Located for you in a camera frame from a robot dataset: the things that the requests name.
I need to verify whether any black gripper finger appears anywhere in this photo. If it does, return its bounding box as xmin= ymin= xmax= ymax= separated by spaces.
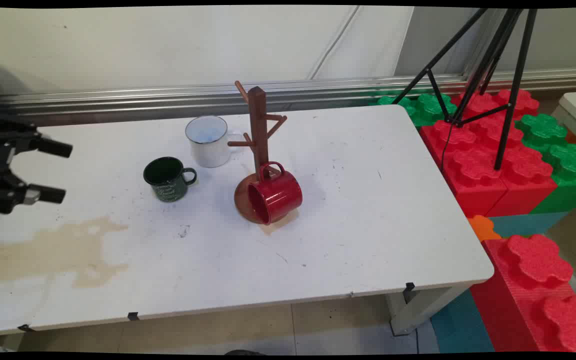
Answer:
xmin=0 ymin=115 xmax=74 ymax=172
xmin=0 ymin=172 xmax=67 ymax=215

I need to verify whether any red enamel mug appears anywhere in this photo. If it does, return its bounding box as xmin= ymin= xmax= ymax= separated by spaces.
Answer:
xmin=246 ymin=161 xmax=303 ymax=226

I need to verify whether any dark green enamel mug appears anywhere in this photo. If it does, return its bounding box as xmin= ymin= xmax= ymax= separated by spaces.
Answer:
xmin=143 ymin=156 xmax=198 ymax=203

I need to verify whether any white enamel mug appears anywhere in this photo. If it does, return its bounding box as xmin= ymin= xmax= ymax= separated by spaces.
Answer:
xmin=184 ymin=115 xmax=245 ymax=169

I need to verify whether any brown wooden mug tree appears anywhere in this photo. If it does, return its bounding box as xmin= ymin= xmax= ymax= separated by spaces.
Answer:
xmin=227 ymin=80 xmax=299 ymax=226

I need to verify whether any green foam building block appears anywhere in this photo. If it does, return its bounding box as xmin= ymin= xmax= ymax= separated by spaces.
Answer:
xmin=370 ymin=93 xmax=458 ymax=128
xmin=515 ymin=114 xmax=576 ymax=215

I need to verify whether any white table leg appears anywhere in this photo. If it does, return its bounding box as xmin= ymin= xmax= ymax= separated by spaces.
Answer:
xmin=385 ymin=282 xmax=475 ymax=337

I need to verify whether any red foam building block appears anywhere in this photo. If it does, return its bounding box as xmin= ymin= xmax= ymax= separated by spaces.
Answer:
xmin=419 ymin=117 xmax=560 ymax=219
xmin=450 ymin=89 xmax=540 ymax=123

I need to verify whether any teal foam block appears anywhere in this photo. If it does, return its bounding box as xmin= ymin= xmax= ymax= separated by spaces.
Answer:
xmin=488 ymin=211 xmax=569 ymax=239
xmin=430 ymin=289 xmax=495 ymax=353

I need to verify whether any orange foam piece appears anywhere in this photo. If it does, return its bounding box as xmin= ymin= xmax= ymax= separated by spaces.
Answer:
xmin=467 ymin=215 xmax=503 ymax=243

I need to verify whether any black tripod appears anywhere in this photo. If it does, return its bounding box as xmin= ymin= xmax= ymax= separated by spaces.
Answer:
xmin=392 ymin=8 xmax=539 ymax=172

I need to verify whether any aluminium wall rail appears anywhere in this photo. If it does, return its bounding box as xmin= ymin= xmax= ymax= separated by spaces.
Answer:
xmin=0 ymin=67 xmax=576 ymax=127

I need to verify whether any thin black tripod cable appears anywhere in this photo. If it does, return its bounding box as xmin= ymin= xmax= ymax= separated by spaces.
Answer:
xmin=440 ymin=120 xmax=454 ymax=173

